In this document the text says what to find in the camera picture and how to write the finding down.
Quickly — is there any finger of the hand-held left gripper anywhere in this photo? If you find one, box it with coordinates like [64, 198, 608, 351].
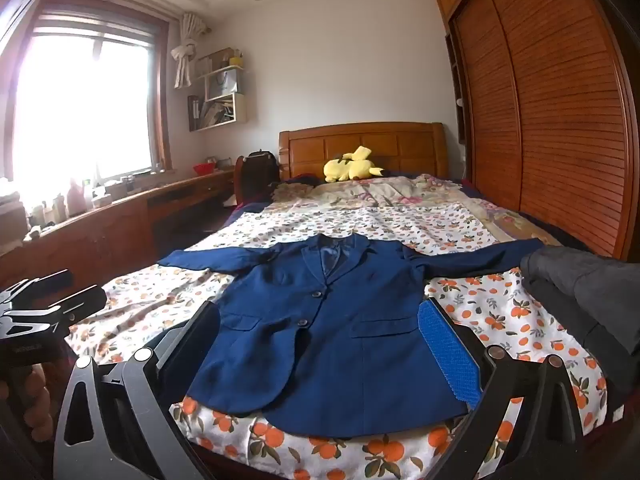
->
[0, 285, 107, 341]
[0, 270, 74, 311]

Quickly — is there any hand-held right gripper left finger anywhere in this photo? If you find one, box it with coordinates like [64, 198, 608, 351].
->
[52, 301, 221, 480]

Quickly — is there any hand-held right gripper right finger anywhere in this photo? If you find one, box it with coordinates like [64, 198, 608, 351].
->
[416, 297, 587, 480]

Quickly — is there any blue suit jacket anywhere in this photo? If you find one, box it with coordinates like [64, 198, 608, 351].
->
[157, 236, 546, 438]

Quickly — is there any dark grey clothes pile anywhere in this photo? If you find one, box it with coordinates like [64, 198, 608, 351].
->
[520, 246, 640, 361]

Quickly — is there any person's left hand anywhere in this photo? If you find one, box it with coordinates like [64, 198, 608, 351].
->
[22, 363, 55, 445]

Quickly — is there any orange print bed sheet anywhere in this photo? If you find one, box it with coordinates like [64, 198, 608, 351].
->
[65, 205, 626, 480]

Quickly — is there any wooden desk cabinet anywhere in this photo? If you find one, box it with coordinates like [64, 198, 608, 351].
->
[0, 167, 238, 291]

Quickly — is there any pink bottle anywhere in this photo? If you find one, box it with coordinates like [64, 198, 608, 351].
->
[67, 180, 86, 216]

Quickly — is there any navy blanket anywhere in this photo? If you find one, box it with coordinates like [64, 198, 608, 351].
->
[222, 200, 273, 231]

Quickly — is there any floral quilt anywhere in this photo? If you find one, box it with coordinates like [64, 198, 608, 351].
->
[272, 174, 506, 221]

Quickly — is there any wooden chair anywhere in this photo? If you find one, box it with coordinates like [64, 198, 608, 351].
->
[234, 155, 251, 206]

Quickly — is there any black backpack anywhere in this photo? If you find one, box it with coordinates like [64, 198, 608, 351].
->
[245, 150, 280, 196]

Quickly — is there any wooden framed window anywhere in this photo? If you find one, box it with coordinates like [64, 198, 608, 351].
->
[0, 0, 173, 181]

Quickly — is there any wooden bed headboard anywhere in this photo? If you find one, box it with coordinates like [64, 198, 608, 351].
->
[278, 121, 450, 183]

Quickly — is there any yellow plush toy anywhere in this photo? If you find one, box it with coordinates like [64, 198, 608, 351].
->
[323, 145, 385, 183]

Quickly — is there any white paper bag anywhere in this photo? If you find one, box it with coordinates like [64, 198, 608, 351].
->
[207, 67, 239, 102]

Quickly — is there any wooden slatted wardrobe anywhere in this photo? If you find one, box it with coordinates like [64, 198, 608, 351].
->
[435, 0, 640, 263]

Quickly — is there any tied white curtain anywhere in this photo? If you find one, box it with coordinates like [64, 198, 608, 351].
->
[170, 11, 208, 90]

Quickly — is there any white wall shelf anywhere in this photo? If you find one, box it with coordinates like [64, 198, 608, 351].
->
[187, 47, 248, 133]

